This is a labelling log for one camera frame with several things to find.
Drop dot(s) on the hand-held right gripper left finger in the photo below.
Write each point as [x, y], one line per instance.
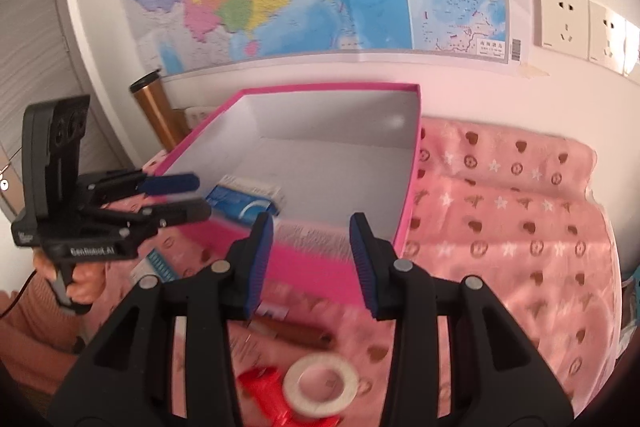
[260, 257]

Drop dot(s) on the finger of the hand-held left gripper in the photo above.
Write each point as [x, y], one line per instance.
[170, 184]
[190, 211]

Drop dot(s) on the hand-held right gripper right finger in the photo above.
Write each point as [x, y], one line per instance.
[362, 257]

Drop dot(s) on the blue and white small box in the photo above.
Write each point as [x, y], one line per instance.
[240, 202]

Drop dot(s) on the pink cardboard box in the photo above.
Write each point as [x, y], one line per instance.
[310, 267]

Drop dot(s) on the red plastic item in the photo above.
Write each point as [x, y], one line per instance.
[260, 394]

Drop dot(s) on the person's left forearm pink sleeve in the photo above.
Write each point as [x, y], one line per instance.
[30, 322]

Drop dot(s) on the person's left hand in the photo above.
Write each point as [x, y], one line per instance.
[90, 282]

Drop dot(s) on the blue and white packet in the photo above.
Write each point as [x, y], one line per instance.
[157, 264]

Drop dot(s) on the copper thermos bottle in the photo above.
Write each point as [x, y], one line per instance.
[155, 112]

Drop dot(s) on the white tape roll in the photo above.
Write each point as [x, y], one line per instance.
[291, 387]

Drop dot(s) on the grey louvered door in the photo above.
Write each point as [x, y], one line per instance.
[30, 32]

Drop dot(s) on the pink printed blanket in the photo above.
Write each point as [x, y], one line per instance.
[500, 257]

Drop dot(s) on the teal patterned cloth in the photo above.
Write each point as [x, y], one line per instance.
[631, 302]

